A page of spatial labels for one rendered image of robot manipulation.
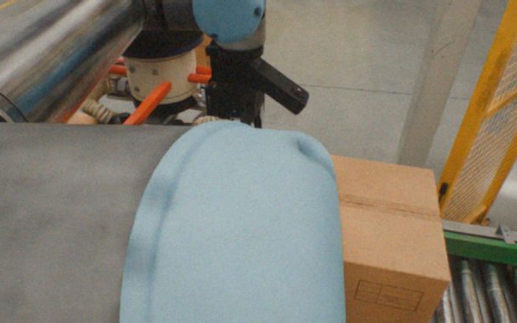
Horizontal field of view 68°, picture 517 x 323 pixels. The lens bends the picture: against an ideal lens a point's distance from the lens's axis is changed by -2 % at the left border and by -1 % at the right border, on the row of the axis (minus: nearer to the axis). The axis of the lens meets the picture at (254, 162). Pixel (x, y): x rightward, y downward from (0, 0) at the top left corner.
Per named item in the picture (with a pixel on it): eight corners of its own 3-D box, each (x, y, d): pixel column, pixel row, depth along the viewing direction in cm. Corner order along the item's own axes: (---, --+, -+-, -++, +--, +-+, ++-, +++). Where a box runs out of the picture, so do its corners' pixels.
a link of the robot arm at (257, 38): (270, 8, 58) (257, 27, 52) (270, 38, 61) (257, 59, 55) (222, 5, 60) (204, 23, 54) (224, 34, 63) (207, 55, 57)
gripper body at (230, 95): (220, 97, 70) (216, 32, 63) (267, 103, 69) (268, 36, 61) (207, 120, 65) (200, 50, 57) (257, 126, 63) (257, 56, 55)
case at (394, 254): (402, 254, 141) (433, 169, 116) (407, 362, 111) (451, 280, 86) (242, 224, 153) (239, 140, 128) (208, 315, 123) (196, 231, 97)
